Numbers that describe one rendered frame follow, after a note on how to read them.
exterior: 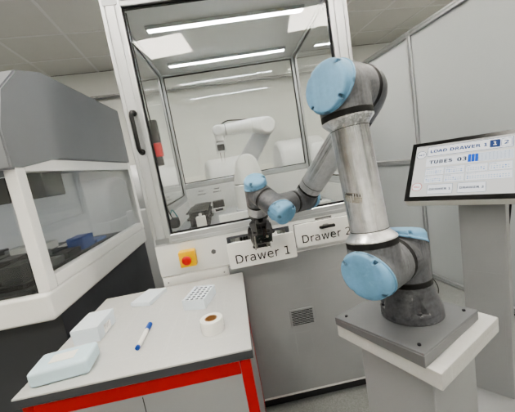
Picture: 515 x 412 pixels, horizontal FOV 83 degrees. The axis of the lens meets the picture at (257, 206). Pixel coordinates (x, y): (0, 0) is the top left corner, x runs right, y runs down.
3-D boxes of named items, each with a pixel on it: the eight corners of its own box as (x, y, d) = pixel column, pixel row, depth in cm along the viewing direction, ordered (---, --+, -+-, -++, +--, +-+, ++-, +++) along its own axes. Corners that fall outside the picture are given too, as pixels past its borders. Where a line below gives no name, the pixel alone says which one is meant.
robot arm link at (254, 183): (253, 190, 89) (237, 177, 95) (256, 215, 97) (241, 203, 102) (273, 179, 93) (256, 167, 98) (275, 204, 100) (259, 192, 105)
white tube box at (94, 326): (100, 341, 95) (96, 326, 94) (73, 347, 95) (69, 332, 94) (116, 320, 108) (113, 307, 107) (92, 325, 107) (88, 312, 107)
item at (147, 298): (150, 306, 116) (149, 302, 116) (131, 306, 118) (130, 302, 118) (167, 291, 128) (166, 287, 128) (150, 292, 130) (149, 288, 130)
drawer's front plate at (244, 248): (297, 256, 126) (293, 231, 124) (230, 270, 124) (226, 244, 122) (297, 255, 127) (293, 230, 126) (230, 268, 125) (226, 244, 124)
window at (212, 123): (351, 199, 140) (324, -19, 126) (171, 233, 134) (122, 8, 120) (351, 199, 140) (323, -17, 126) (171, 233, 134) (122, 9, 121)
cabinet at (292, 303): (393, 383, 152) (377, 235, 141) (196, 429, 145) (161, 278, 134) (331, 301, 246) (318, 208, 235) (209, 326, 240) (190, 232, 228)
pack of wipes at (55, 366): (101, 352, 88) (97, 339, 88) (90, 373, 79) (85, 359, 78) (47, 367, 86) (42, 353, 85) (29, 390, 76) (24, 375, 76)
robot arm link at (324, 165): (379, 60, 77) (297, 194, 108) (356, 54, 70) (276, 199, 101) (414, 82, 72) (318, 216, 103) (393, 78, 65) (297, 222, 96)
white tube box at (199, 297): (205, 309, 105) (203, 299, 104) (183, 311, 107) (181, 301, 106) (216, 293, 117) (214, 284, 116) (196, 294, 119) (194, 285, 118)
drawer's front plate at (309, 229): (357, 236, 138) (354, 214, 137) (297, 248, 137) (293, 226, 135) (356, 235, 140) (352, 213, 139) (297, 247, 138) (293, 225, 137)
